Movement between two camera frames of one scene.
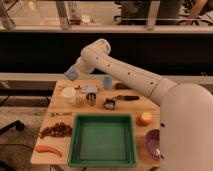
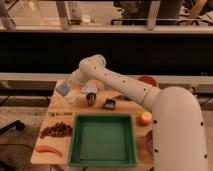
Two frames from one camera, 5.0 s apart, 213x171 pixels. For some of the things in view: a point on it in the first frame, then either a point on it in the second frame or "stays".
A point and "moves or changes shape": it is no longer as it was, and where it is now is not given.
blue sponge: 72,74 moves or changes shape
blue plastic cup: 107,82 stays
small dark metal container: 109,104 stays
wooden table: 96,97 stays
